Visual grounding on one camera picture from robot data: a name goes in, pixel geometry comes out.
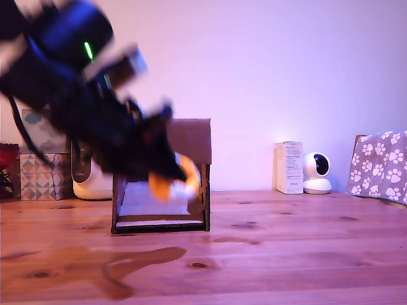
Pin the orange and white footbag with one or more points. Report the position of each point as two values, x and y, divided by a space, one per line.
160 189

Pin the cardboard dice tower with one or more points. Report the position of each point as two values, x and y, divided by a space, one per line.
194 139

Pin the white electric water kettle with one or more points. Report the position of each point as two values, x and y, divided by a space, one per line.
87 185

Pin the white printed carton box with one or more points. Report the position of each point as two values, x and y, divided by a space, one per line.
291 168

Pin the cloud print tissue box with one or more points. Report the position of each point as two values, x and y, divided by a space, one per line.
38 127

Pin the geometric pattern tissue box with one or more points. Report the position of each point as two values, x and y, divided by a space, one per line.
35 181

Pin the red glass bowl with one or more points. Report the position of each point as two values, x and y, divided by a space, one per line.
8 155

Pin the black stand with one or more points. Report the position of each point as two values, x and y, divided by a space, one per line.
4 182

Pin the paw print blanket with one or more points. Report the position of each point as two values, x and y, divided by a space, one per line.
378 165

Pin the small white round camera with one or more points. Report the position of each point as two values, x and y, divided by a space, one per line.
316 185

